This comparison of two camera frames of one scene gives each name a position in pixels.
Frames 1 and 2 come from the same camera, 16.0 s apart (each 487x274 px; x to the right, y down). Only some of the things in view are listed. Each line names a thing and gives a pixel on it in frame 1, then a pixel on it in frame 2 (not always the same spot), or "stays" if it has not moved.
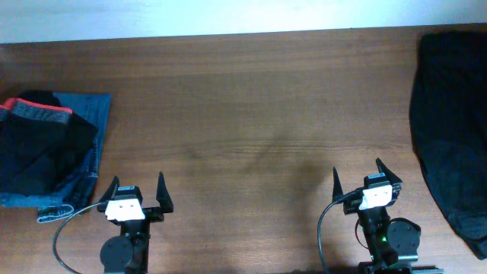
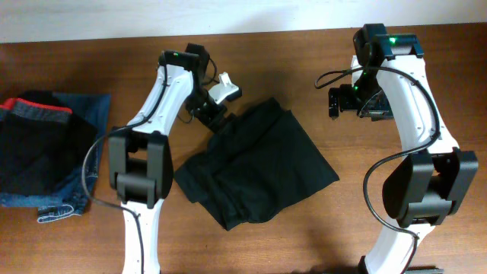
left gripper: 157,215 to 210,119
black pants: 448,119 to 261,160
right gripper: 395,182 to 380,111
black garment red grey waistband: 42,144 stays
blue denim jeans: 77,193 stays
